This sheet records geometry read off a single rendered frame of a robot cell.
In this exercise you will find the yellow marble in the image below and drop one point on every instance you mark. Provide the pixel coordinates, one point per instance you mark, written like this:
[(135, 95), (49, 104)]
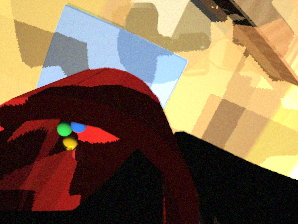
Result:
[(70, 142)]

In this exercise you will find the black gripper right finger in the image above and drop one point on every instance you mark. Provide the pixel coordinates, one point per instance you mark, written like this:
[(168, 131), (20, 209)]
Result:
[(235, 191)]

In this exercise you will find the red cup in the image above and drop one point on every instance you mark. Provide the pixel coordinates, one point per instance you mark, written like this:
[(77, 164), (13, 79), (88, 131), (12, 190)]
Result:
[(121, 113)]

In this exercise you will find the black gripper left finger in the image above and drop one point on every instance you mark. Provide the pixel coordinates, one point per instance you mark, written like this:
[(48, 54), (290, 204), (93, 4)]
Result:
[(133, 195)]

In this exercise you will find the green marble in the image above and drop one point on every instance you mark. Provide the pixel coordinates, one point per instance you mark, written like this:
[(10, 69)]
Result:
[(64, 128)]

